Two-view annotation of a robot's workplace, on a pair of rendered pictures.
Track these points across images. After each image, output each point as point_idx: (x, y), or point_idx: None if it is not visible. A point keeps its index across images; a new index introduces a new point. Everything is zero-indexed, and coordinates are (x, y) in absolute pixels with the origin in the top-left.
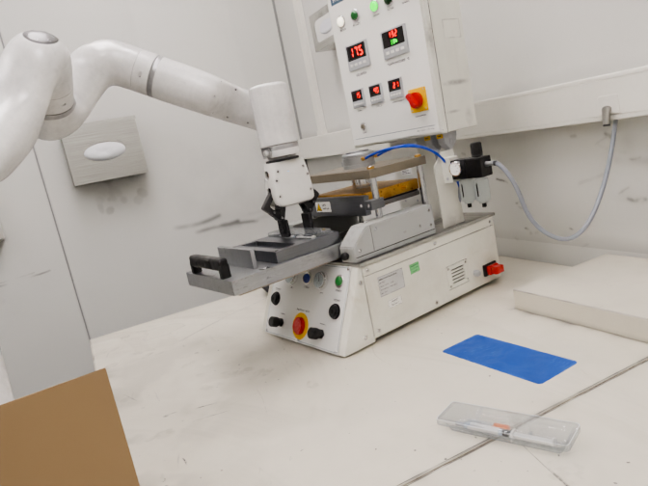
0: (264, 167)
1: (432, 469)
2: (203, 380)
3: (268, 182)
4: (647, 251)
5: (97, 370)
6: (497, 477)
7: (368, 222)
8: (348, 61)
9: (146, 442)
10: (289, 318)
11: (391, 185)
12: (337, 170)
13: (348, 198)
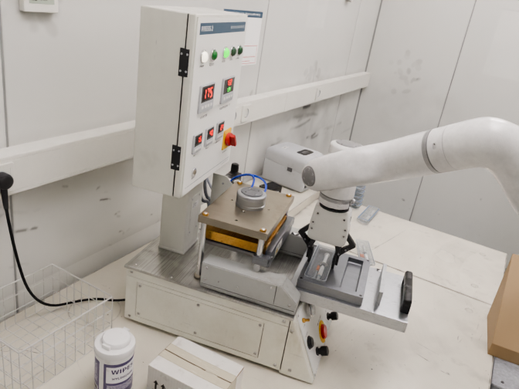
0: (350, 214)
1: (392, 268)
2: (404, 380)
3: (350, 224)
4: None
5: (515, 254)
6: (385, 256)
7: (296, 231)
8: (201, 102)
9: (469, 366)
10: (317, 339)
11: None
12: (247, 216)
13: (289, 224)
